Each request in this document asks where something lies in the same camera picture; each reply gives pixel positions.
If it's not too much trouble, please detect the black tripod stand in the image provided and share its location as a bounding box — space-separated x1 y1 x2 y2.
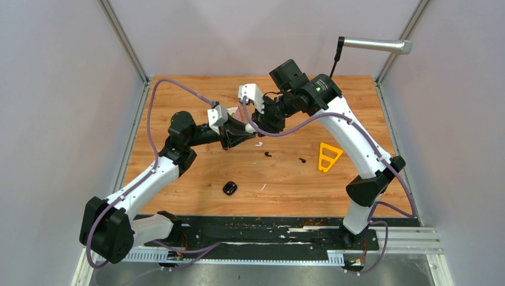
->
329 36 345 77

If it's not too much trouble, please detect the silver microphone tube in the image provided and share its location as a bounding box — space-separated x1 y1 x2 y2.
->
336 37 413 55

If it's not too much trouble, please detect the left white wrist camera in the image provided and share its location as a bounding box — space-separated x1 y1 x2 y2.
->
207 104 229 135

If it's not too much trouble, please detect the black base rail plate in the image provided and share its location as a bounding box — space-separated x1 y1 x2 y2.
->
134 214 395 266

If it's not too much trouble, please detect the black earbud charging case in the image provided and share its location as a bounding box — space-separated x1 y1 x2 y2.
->
222 181 238 196

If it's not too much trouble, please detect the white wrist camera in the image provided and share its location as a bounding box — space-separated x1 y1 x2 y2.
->
238 83 264 114
207 104 229 135

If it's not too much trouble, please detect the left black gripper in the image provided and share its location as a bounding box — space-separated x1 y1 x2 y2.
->
187 111 256 151

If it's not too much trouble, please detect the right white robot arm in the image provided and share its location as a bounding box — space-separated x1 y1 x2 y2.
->
238 59 406 249

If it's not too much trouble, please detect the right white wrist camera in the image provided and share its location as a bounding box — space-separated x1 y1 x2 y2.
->
238 83 264 114

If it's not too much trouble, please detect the yellow triangular plastic piece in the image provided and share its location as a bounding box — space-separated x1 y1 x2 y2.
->
317 142 344 173

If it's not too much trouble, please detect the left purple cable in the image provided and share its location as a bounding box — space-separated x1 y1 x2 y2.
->
86 79 220 270

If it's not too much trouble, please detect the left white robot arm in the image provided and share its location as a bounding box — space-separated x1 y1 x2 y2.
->
79 108 255 269

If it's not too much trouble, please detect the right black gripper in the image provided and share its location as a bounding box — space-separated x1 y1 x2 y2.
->
251 91 297 136

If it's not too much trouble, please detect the white earbud charging case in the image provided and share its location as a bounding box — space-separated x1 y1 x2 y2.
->
244 124 257 133

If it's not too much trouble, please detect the pink card box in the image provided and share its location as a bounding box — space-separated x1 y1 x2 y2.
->
227 106 244 122

